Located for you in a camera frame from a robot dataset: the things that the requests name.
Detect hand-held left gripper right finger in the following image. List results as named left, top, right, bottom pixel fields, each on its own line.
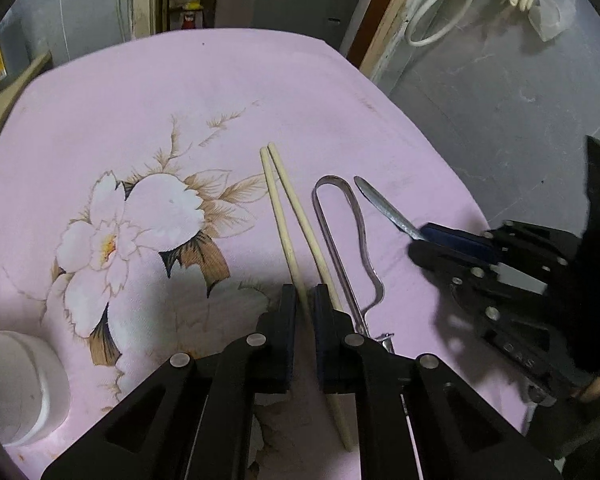
left=314, top=284, right=563, bottom=480

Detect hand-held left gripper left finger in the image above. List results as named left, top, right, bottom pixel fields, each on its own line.
left=40, top=284, right=298, bottom=480

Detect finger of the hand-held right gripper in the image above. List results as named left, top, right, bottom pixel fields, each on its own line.
left=422, top=220, right=578, bottom=297
left=409, top=241, right=578, bottom=402

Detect wooden chopstick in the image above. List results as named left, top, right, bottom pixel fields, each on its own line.
left=267, top=143, right=345, bottom=312
left=259, top=147, right=355, bottom=452

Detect white plastic utensil holder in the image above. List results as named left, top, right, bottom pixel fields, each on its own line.
left=0, top=327, right=72, bottom=448

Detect metal tongs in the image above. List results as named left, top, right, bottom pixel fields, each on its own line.
left=312, top=175, right=397, bottom=356

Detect pink floral tablecloth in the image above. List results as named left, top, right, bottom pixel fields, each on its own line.
left=0, top=30, right=531, bottom=480

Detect clear plastic cup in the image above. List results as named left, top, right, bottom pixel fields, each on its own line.
left=527, top=0, right=578, bottom=43

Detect grey cabinet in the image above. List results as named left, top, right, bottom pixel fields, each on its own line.
left=219, top=0, right=370, bottom=52

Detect red bottle with yellow cap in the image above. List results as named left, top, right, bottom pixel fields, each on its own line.
left=179, top=1, right=204, bottom=33

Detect wooden door frame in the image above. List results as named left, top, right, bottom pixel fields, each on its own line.
left=130, top=0, right=431, bottom=86

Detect white hose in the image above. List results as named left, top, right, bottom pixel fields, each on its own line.
left=404, top=0, right=503, bottom=49

